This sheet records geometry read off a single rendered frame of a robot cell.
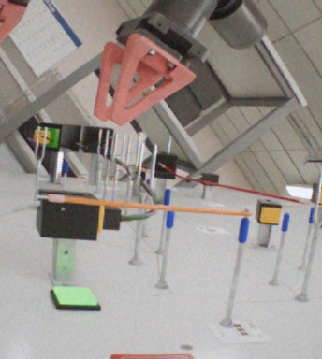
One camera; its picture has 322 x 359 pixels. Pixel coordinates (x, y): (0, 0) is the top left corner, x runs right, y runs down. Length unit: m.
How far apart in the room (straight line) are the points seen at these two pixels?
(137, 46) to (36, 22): 7.83
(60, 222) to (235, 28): 0.27
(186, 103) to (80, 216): 1.11
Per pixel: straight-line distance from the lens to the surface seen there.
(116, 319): 0.42
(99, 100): 0.49
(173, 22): 0.46
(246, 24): 0.53
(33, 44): 8.15
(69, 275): 0.49
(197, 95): 1.56
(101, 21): 8.26
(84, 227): 0.47
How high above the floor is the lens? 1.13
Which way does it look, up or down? 8 degrees up
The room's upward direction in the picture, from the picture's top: 53 degrees clockwise
